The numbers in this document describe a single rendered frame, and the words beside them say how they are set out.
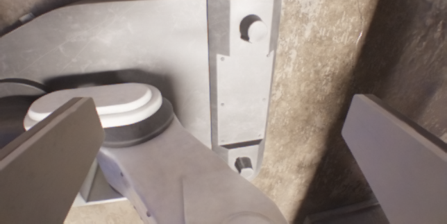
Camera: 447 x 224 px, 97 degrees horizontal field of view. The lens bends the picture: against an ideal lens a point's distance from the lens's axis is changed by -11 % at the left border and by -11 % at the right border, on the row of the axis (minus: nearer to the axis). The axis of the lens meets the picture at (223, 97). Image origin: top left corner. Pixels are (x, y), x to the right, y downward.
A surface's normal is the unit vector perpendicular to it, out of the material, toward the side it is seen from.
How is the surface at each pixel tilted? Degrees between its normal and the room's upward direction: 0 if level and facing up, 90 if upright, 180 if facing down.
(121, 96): 90
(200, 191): 115
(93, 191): 90
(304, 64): 0
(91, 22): 0
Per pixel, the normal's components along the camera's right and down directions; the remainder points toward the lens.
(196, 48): 0.22, 0.50
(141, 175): 0.00, -0.86
